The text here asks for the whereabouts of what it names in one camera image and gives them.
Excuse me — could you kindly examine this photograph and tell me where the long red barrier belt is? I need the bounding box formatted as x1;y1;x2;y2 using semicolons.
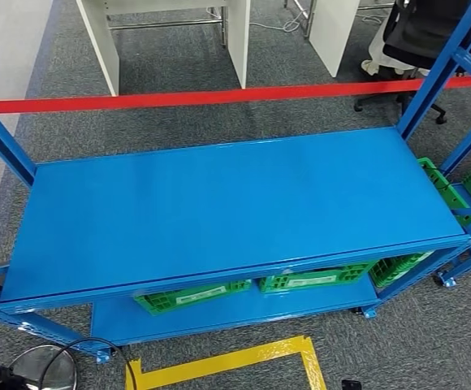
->
0;75;471;115

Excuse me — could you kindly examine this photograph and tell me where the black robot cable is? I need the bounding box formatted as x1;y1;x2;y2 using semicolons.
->
38;337;137;390

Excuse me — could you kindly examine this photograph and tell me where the person's leg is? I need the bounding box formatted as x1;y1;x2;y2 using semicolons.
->
360;11;417;76

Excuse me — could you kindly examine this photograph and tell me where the black office chair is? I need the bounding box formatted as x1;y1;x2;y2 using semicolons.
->
353;0;471;126

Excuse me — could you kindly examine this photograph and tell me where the white desk with steel rail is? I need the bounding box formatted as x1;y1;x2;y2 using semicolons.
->
76;0;251;97
284;0;398;78

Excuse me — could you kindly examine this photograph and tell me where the chrome barrier stanchion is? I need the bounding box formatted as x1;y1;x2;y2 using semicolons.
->
10;344;78;390

